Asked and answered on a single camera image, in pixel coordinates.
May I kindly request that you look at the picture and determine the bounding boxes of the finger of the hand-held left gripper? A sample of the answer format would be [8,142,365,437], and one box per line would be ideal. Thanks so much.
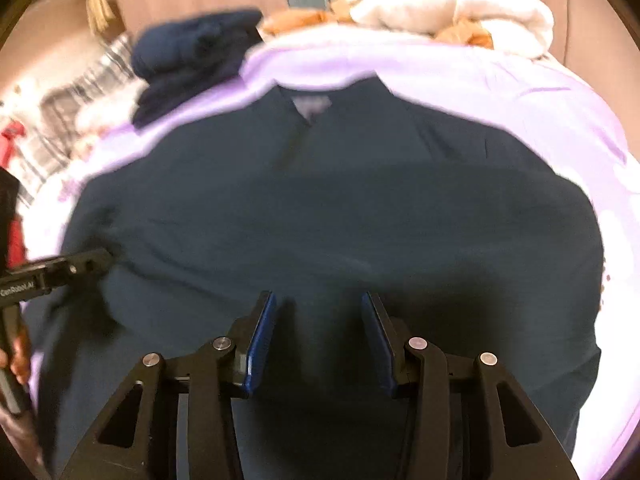
[30,247,113,293]

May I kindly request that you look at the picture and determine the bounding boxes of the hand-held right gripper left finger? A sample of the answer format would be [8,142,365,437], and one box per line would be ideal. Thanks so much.
[60,290,278,480]

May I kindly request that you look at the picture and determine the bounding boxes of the person's left hand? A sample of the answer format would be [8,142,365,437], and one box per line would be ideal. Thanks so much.
[0,329,33,387]

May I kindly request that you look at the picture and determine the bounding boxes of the grey plaid pillow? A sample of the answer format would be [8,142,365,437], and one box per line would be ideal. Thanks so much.
[12,34,148,208]

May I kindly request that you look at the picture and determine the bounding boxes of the folded navy clothes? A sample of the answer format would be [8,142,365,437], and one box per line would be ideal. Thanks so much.
[131,57,253,130]

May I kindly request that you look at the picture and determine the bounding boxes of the folded navy knit sweater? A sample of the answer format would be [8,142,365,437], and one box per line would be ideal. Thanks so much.
[131,7,265,83]

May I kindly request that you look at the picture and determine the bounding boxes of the red cloth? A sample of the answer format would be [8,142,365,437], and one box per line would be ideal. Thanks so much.
[0,119,28,268]

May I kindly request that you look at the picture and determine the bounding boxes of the purple floral bedsheet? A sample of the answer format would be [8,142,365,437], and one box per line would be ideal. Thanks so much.
[25,25,640,480]

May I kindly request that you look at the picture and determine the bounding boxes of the orange cloth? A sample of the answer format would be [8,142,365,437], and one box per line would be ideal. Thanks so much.
[260,0,497,52]

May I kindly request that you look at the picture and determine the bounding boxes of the large dark navy garment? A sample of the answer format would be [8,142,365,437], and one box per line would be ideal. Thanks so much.
[25,77,603,480]

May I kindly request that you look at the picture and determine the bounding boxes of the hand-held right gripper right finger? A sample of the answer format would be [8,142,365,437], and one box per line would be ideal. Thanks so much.
[360,290,581,480]

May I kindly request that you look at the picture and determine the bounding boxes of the white fleece blanket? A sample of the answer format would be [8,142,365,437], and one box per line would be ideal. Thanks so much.
[346,0,556,59]

